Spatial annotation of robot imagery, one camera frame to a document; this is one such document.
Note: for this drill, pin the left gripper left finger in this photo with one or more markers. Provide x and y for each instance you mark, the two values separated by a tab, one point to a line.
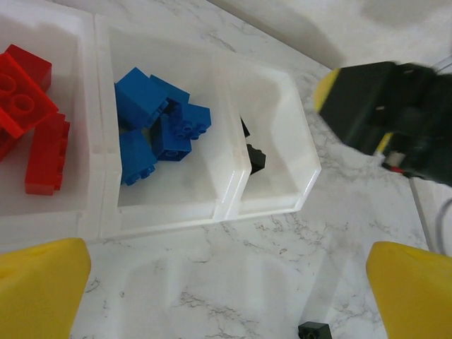
39	293

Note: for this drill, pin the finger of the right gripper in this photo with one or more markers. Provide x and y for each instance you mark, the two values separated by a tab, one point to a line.
356	102

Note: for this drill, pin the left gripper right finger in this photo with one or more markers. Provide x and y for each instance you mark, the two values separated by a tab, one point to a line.
416	300

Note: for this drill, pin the black lego brick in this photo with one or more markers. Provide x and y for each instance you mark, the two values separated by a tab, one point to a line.
257	159
314	331

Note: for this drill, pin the white plastic container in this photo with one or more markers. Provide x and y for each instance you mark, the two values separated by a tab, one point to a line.
282	169
159	199
86	106

